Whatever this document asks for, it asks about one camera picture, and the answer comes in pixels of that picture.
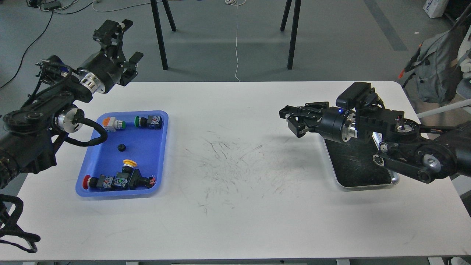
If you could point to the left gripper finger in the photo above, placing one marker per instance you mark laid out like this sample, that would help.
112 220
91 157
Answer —
130 68
110 35

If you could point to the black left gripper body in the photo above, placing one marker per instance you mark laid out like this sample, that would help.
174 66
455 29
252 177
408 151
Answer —
102 70

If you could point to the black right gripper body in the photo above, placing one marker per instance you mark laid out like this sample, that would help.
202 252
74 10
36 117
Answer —
337 125

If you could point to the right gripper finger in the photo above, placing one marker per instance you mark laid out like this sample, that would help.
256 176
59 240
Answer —
301 125
310 111

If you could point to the small black gear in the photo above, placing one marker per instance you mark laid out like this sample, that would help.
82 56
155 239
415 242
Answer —
121 147

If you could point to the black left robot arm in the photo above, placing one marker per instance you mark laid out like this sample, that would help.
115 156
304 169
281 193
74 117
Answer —
31 136

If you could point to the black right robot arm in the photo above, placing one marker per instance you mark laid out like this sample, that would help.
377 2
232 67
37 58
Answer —
423 153

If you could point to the silver metal tray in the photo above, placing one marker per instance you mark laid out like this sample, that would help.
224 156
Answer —
354 168

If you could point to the orange white push button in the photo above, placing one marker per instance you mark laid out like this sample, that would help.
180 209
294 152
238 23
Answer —
111 123

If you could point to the black left stand legs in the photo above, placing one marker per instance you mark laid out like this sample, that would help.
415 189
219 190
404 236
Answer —
158 28

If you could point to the black stand legs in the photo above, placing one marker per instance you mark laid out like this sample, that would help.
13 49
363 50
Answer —
294 29
158 28

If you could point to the blue plastic tray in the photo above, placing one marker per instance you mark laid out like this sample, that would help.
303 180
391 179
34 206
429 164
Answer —
144 146

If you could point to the black right stand legs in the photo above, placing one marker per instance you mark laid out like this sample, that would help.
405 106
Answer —
294 29

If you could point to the grey backpack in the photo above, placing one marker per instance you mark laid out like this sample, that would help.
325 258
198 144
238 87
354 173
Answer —
434 67

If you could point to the white box on floor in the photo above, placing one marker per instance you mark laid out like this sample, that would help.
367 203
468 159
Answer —
435 8

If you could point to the green push button switch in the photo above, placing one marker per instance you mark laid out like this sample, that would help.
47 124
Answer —
154 122

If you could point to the yellow push button switch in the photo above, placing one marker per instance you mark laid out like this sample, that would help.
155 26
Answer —
130 178

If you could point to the red push button switch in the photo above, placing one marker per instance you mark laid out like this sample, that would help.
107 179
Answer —
102 183

